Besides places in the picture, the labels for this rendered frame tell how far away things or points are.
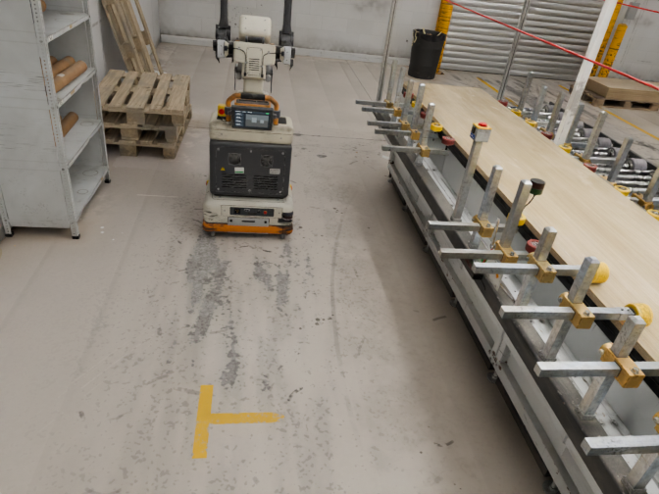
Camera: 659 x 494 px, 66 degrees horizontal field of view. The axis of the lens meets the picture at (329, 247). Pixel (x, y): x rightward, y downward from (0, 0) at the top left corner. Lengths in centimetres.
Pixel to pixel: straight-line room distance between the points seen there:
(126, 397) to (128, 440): 24
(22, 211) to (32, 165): 34
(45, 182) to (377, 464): 255
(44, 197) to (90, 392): 147
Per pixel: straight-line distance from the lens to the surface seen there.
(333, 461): 237
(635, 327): 167
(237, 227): 360
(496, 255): 223
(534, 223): 249
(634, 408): 203
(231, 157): 345
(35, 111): 344
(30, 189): 367
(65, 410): 262
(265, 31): 364
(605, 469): 179
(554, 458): 248
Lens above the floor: 192
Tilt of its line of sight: 32 degrees down
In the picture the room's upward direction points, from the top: 8 degrees clockwise
